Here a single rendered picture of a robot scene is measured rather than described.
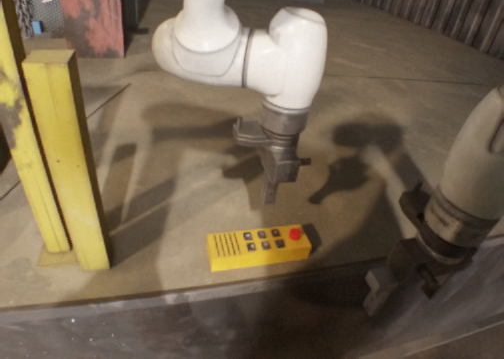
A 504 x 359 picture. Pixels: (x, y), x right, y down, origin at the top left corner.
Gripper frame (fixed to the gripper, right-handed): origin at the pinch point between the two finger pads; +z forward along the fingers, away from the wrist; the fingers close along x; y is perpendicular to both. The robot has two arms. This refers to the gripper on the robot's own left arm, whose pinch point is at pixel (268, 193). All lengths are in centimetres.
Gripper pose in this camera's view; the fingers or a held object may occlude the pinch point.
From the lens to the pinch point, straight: 73.1
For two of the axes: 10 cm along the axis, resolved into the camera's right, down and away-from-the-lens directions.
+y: 9.6, -0.5, 2.7
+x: -2.5, -5.9, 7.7
